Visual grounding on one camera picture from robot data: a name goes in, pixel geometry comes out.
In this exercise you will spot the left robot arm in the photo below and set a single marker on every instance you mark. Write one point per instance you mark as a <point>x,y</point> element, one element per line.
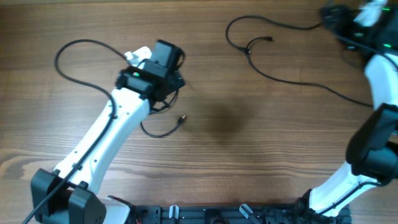
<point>69,193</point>

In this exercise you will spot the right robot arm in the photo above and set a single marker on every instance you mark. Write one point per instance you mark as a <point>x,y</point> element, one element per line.
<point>371,158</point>

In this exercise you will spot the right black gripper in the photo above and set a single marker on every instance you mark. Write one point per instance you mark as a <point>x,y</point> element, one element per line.
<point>342,11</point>

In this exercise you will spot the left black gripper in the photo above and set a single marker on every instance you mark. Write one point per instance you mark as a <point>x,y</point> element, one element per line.
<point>176,82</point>

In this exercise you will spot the black base frame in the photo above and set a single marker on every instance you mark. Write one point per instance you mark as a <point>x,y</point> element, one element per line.
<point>268,214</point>

